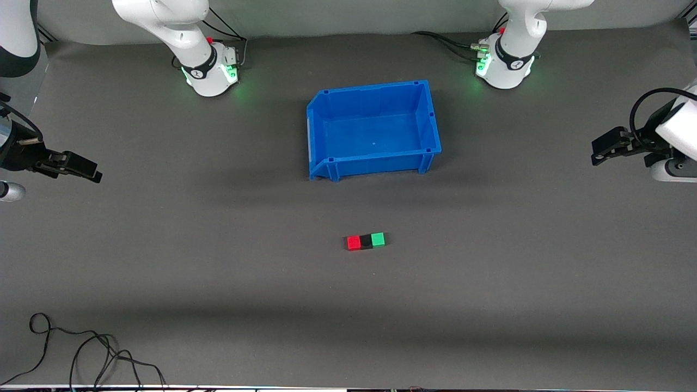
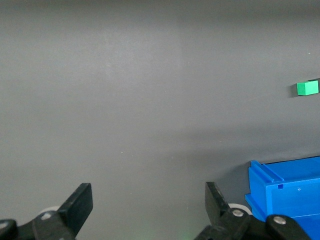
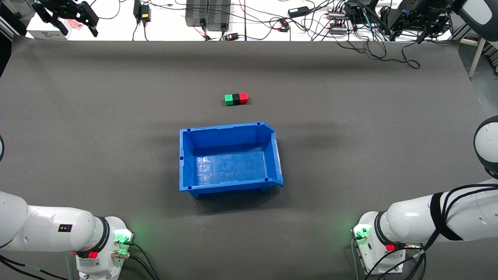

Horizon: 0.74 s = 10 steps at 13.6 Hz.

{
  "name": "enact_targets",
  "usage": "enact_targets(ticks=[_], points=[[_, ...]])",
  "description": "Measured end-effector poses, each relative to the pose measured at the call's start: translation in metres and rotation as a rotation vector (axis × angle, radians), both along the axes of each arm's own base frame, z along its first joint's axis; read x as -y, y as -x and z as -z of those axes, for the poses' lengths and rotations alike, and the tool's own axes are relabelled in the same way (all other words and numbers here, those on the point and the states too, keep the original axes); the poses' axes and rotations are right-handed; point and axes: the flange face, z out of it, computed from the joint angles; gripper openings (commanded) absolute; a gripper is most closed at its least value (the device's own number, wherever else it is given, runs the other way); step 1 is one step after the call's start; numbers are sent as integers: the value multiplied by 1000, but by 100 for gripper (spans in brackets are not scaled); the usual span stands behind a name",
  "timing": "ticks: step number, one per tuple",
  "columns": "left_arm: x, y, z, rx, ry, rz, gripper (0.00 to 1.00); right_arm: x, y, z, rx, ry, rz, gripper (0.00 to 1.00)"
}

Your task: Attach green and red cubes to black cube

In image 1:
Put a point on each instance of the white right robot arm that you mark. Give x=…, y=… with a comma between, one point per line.
x=179, y=32

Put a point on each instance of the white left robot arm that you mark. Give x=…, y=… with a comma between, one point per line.
x=512, y=71

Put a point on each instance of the black frame rail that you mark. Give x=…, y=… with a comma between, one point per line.
x=48, y=36

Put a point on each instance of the green cube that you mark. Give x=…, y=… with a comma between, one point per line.
x=378, y=239

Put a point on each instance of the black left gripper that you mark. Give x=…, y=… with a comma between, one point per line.
x=646, y=141

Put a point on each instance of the blue plastic storage bin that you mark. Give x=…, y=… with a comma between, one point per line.
x=375, y=136

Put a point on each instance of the black cube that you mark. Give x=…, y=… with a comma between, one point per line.
x=366, y=242

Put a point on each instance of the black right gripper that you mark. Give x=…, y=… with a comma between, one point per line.
x=17, y=154

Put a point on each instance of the red cube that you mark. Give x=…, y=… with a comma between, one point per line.
x=354, y=243

